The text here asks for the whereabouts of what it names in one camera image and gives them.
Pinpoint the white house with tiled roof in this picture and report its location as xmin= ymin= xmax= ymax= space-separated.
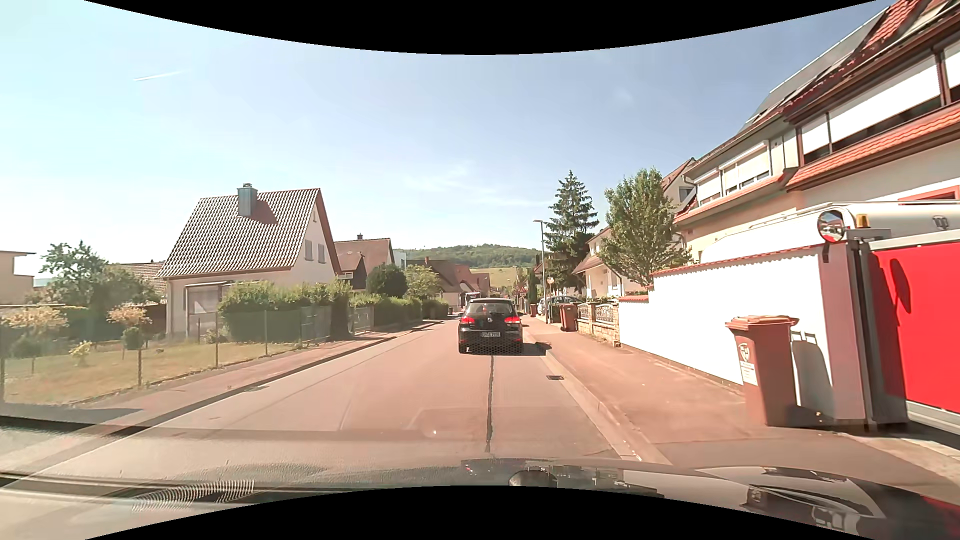
xmin=156 ymin=183 xmax=343 ymax=339

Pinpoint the grey asphalt road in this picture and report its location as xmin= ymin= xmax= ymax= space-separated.
xmin=0 ymin=318 xmax=624 ymax=496

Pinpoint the black car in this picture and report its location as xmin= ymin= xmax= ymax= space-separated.
xmin=457 ymin=297 xmax=525 ymax=355

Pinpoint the tall dark conifer tree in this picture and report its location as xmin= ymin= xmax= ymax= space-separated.
xmin=544 ymin=170 xmax=601 ymax=294

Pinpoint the car's own bonnet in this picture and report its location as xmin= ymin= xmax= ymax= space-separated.
xmin=0 ymin=457 xmax=960 ymax=540

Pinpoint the large green tree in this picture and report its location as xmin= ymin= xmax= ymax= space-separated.
xmin=30 ymin=240 xmax=160 ymax=342

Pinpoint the red sliding gate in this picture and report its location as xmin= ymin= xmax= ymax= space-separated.
xmin=855 ymin=229 xmax=960 ymax=436

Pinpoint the wire mesh fence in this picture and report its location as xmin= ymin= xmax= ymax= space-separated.
xmin=0 ymin=304 xmax=376 ymax=402

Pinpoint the beige building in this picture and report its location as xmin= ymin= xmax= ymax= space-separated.
xmin=0 ymin=249 xmax=37 ymax=306

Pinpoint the leafy green tree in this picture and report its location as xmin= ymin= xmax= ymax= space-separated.
xmin=598 ymin=167 xmax=693 ymax=289

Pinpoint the green hedge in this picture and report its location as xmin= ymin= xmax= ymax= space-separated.
xmin=217 ymin=279 xmax=451 ymax=343

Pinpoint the house with red tiled roofs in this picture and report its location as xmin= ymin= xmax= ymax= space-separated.
xmin=672 ymin=0 xmax=960 ymax=264

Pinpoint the small house with red roof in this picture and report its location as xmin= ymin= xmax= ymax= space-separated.
xmin=571 ymin=226 xmax=639 ymax=301

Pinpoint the round dark green bush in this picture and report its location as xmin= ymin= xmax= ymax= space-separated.
xmin=366 ymin=263 xmax=409 ymax=299

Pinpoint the dark house with red roof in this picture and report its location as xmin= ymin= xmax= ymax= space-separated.
xmin=333 ymin=233 xmax=397 ymax=292

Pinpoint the wooded hill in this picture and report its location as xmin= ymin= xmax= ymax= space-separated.
xmin=396 ymin=243 xmax=543 ymax=270

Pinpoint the row of houses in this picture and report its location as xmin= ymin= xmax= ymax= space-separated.
xmin=408 ymin=256 xmax=496 ymax=309

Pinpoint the lamp post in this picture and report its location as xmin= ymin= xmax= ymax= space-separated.
xmin=533 ymin=219 xmax=549 ymax=324

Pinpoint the stone fence with iron railings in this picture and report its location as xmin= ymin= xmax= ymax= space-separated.
xmin=575 ymin=300 xmax=621 ymax=347

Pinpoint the parked car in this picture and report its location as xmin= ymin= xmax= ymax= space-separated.
xmin=536 ymin=294 xmax=582 ymax=317

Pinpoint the white wall with red coping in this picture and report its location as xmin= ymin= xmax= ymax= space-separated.
xmin=618 ymin=246 xmax=835 ymax=421

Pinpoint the dry grass lawn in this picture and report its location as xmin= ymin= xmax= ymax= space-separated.
xmin=0 ymin=339 xmax=309 ymax=407

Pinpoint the round traffic mirror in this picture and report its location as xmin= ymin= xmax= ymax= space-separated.
xmin=816 ymin=209 xmax=847 ymax=245

